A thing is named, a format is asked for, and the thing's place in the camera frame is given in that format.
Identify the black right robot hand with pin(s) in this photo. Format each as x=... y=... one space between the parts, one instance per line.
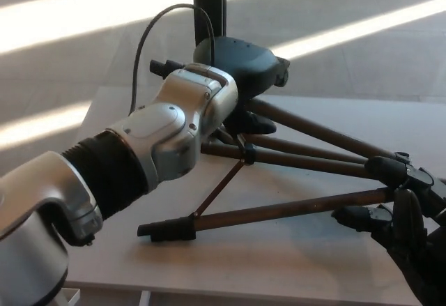
x=428 y=257

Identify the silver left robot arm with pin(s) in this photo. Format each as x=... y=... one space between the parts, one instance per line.
x=163 y=124

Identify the white metal table leg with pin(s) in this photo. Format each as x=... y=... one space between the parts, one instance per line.
x=145 y=299
x=71 y=293

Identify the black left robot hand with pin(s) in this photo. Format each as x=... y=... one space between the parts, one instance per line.
x=244 y=62

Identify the brown and black camera tripod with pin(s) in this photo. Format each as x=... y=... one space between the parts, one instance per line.
x=296 y=161

